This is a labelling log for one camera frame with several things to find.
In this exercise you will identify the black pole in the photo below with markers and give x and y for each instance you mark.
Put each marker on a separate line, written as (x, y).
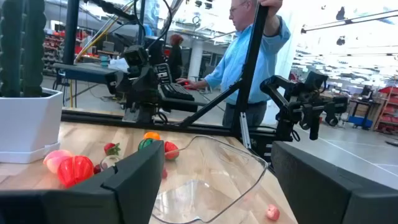
(71, 31)

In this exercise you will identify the green striped toy watermelon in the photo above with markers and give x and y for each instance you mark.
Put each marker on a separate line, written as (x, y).
(146, 144)

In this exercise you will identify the green artificial cactus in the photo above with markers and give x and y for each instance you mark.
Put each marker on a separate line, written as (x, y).
(34, 46)

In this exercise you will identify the grey desk top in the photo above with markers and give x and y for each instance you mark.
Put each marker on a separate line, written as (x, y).
(87, 71)

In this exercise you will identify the blue bin cart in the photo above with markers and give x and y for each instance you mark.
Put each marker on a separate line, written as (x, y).
(360, 122)

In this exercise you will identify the white hexagonal plant pot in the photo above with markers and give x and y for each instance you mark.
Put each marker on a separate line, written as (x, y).
(28, 124)

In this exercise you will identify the red storage shelf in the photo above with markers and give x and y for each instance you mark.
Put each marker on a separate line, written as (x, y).
(387, 109)

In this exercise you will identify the dark red toy cherry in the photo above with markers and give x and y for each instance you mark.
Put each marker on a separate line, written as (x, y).
(97, 169)

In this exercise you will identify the black backlit keyboard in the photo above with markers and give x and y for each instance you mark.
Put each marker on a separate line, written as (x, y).
(177, 91)

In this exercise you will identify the parts shelf with bins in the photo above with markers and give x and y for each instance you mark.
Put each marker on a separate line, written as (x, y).
(53, 49)

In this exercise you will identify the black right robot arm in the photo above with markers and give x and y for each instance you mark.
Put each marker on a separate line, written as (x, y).
(144, 102)

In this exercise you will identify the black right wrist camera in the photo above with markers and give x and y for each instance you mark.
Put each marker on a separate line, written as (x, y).
(136, 56)

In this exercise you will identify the pink lumpy toy fruit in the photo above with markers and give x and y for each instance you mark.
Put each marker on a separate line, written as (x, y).
(273, 212)

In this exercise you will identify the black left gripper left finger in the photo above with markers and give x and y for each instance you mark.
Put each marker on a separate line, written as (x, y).
(77, 205)

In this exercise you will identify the large red toy strawberry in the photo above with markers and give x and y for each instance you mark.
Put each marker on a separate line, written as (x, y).
(171, 151)

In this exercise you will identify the small red toy strawberry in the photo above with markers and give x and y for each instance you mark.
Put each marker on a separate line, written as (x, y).
(164, 173)
(111, 148)

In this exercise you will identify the black aluminium table frame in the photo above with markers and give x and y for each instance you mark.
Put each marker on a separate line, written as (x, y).
(93, 116)

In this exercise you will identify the orange toy orange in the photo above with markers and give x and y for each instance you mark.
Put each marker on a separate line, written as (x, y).
(152, 136)

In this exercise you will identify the teal cup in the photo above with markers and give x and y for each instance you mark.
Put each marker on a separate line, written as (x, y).
(104, 61)

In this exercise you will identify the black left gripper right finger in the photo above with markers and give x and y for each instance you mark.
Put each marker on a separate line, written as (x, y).
(342, 205)

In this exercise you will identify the pink toy peach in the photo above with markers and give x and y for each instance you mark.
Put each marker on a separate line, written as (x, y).
(56, 158)

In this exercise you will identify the person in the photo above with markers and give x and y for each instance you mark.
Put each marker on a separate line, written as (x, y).
(242, 62)
(175, 59)

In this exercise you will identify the clear plastic container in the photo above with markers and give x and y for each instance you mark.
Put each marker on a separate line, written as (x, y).
(217, 174)

